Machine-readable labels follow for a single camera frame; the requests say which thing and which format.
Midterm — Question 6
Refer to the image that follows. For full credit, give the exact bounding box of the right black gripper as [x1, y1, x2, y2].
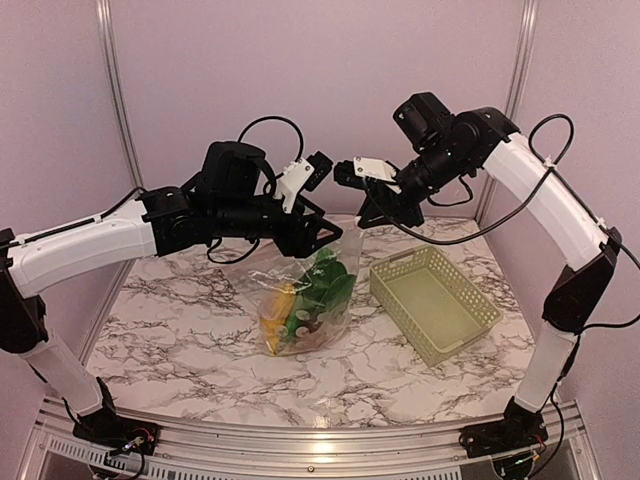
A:
[358, 140, 472, 228]

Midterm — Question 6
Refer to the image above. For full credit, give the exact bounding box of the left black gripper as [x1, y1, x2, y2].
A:
[213, 194, 344, 258]

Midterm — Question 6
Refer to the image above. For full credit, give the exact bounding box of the green white bok choy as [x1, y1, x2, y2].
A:
[286, 247, 357, 338]

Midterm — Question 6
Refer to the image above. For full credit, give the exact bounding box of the clear zip top bag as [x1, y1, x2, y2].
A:
[240, 216, 364, 356]

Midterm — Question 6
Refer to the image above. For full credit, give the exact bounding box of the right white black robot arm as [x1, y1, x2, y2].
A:
[354, 92, 621, 448]

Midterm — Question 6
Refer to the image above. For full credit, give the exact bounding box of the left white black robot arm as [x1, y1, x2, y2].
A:
[1, 141, 342, 446]

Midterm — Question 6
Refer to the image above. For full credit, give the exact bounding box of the beige perforated plastic basket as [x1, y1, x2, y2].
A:
[369, 246, 503, 367]

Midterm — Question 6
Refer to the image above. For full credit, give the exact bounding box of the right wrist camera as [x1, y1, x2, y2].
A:
[333, 156, 401, 194]

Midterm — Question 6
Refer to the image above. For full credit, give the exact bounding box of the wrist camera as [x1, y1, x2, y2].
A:
[273, 151, 333, 214]
[333, 156, 401, 194]

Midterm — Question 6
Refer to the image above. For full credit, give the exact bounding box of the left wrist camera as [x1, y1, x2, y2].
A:
[273, 151, 333, 214]

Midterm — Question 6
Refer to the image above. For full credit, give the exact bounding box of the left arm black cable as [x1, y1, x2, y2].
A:
[204, 115, 306, 265]

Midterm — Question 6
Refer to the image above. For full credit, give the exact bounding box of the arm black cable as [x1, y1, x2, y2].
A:
[204, 115, 306, 265]
[364, 113, 640, 331]

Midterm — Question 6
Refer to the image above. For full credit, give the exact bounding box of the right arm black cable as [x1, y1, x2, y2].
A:
[364, 113, 640, 331]

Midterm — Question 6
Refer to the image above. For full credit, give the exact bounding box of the right aluminium frame post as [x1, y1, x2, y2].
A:
[474, 0, 540, 225]

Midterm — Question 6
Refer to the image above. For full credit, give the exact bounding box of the aluminium frame post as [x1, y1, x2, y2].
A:
[474, 0, 540, 225]
[96, 0, 144, 187]

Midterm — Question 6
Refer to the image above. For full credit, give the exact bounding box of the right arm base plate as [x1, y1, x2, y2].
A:
[458, 420, 548, 458]

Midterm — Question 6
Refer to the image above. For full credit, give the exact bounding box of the front aluminium rail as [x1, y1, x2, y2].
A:
[16, 397, 602, 479]

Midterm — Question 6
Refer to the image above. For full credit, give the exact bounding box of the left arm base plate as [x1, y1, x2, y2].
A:
[73, 416, 160, 456]

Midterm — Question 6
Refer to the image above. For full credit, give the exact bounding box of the left aluminium frame post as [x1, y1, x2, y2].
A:
[96, 0, 144, 187]

